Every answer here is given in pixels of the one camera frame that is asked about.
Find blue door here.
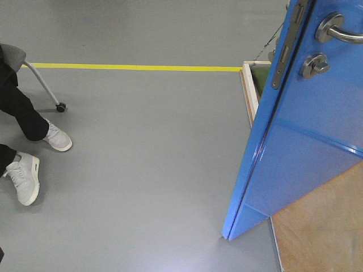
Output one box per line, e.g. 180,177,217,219
222,1,362,240

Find green sandbag left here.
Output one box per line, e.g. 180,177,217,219
251,66,270,96

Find white right sneaker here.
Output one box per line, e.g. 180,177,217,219
43,119,73,152

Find white sneaker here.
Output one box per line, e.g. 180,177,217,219
43,119,73,152
3,152,40,206

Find steel thumb turn lock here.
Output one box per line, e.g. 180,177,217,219
299,53,330,79

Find black trouser legs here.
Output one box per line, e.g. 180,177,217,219
0,44,49,178

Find white left sneaker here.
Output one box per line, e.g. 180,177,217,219
3,152,40,206

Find plywood platform base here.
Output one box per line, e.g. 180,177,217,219
243,63,362,271

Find yellow floor tape line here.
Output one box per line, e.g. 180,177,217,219
32,62,243,72

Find steel latch plate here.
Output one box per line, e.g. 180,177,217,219
271,0,310,90

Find grey office chair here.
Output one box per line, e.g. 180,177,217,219
1,44,66,113

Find black robot part left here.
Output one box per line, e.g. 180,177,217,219
0,248,5,262

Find white far edge rail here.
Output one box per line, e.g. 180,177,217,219
240,61,259,126

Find blue tether rope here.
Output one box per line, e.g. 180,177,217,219
254,22,284,62

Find steel door lever handle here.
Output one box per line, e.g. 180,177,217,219
314,12,362,44

